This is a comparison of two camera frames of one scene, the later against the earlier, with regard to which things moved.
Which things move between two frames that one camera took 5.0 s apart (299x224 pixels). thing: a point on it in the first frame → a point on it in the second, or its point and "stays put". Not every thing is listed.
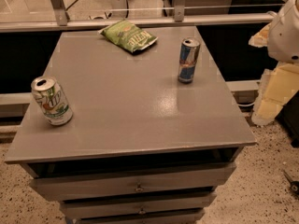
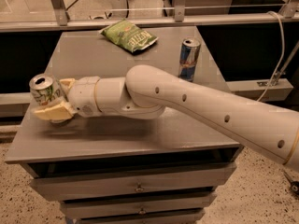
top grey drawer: (64, 187) stays put
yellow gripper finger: (260, 39) → (66, 84)
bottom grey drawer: (190, 217) stays put
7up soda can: (52, 100) stays put
